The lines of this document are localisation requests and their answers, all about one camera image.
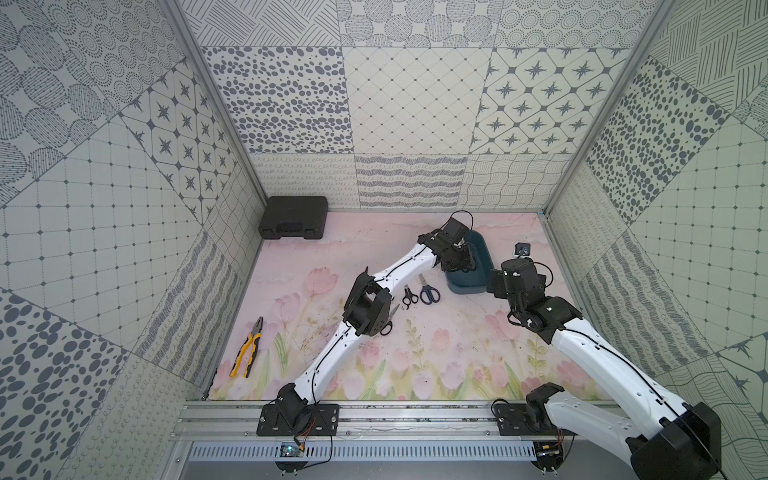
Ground white slotted cable duct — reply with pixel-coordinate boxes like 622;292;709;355
188;440;534;462

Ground right controller board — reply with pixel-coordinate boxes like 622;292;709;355
531;442;565;474

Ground teal plastic storage box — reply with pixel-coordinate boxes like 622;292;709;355
445;231;493;295

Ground left controller board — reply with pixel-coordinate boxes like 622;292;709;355
275;442;308;474

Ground controller board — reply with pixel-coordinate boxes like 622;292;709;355
531;442;565;474
275;442;308;474

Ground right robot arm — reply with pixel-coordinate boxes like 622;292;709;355
486;257;723;479

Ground black-handled scissors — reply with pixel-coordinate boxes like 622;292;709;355
380;305;400;336

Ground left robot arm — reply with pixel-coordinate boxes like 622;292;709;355
272;217;472;432

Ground yellow black pliers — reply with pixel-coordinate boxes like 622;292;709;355
230;317;264;378

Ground aluminium rail frame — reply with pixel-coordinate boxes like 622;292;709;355
170;400;640;443

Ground black plastic tool case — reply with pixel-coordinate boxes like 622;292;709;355
258;196;329;240

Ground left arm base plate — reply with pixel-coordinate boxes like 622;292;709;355
256;403;340;437

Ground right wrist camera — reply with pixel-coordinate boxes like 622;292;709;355
515;242;531;257

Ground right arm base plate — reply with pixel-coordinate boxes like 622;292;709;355
490;399;573;437

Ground blue-handled scissors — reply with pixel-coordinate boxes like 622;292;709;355
418;274;441;305

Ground thin black hair scissors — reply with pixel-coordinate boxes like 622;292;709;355
402;285;420;310

